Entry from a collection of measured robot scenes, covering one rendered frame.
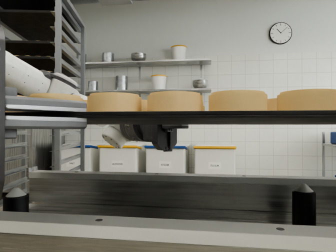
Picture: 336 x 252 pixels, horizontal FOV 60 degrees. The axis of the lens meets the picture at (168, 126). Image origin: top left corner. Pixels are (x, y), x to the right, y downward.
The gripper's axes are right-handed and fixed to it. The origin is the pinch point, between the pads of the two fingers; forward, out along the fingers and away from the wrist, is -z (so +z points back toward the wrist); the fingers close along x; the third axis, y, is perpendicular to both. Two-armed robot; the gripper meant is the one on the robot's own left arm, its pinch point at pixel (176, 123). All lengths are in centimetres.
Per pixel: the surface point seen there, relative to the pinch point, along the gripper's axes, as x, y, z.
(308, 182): -10.5, 11.0, -23.0
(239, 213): -15.9, 1.4, -15.8
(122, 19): 171, 179, 359
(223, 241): -10.6, -20.6, -32.1
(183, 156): -38, 205, 240
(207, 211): -15.9, -2.3, -11.8
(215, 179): -10.4, -0.1, -11.6
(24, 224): -10.1, -33.4, -19.0
